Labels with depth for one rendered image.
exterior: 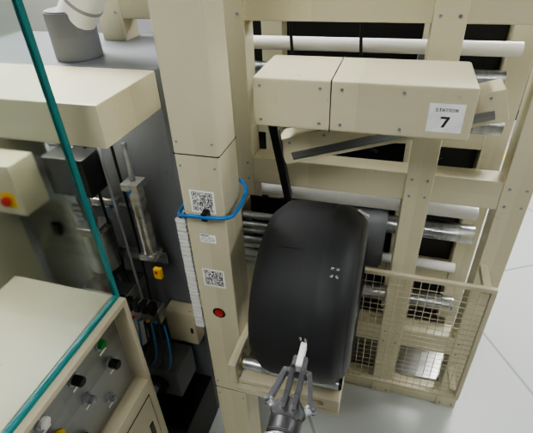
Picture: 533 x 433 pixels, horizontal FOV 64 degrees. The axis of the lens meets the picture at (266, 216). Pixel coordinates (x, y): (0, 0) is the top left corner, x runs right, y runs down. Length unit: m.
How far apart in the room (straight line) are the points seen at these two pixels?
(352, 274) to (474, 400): 1.68
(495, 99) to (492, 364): 1.84
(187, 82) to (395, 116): 0.57
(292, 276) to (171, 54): 0.62
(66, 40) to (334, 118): 0.87
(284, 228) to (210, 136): 0.33
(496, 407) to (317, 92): 2.01
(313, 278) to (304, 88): 0.53
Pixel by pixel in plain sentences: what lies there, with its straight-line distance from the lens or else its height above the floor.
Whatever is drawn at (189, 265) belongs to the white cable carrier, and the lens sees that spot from 1.42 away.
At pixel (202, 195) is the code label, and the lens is 1.21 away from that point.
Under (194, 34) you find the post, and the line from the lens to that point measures 1.04.
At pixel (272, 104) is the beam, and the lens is 1.30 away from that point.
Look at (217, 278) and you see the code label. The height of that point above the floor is 1.22.
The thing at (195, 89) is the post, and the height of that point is 1.83.
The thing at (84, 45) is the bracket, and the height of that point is 1.85.
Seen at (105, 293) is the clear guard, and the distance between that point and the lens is 1.29.
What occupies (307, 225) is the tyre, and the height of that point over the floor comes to 1.45.
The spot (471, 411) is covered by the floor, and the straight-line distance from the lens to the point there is 2.69.
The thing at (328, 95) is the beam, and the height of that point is 1.74.
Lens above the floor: 2.16
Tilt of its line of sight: 35 degrees down
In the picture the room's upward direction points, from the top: 3 degrees counter-clockwise
